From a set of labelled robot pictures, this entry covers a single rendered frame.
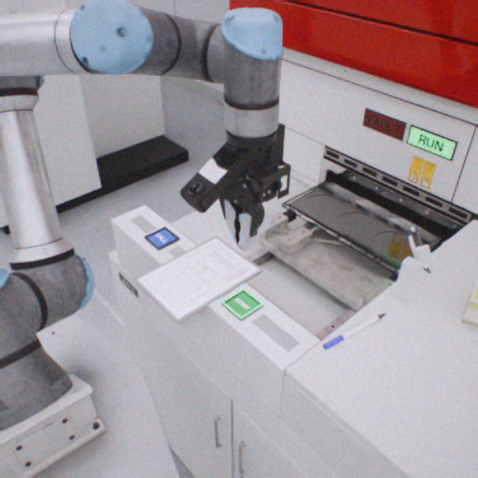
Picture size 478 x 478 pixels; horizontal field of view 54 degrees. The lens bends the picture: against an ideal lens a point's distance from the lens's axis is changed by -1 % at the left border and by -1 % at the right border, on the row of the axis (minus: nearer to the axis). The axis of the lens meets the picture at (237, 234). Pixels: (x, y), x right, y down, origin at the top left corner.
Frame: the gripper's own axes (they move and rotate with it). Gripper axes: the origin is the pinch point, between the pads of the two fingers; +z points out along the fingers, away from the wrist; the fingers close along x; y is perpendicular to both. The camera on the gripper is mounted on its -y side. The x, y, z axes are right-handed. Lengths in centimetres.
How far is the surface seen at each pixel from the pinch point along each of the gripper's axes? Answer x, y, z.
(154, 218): 33.5, 3.7, 14.7
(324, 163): 28, 57, 18
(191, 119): 245, 167, 111
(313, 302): -0.1, 22.2, 28.7
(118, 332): 91, 11, 111
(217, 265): 11.3, 4.0, 14.3
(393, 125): 10, 58, 0
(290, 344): -12.0, 1.0, 15.0
